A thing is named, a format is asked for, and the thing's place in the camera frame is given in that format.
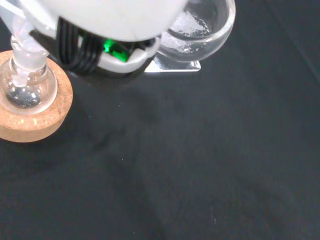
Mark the black bench cloth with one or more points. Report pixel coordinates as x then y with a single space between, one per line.
200 162

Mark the translucent plastic funnel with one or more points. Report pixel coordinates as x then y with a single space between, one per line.
10 10

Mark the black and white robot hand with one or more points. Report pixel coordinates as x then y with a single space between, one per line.
112 17

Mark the clear glass round-bottom flask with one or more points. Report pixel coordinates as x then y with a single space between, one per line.
47 87

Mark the clear acrylic funnel stand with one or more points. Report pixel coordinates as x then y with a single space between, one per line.
175 67

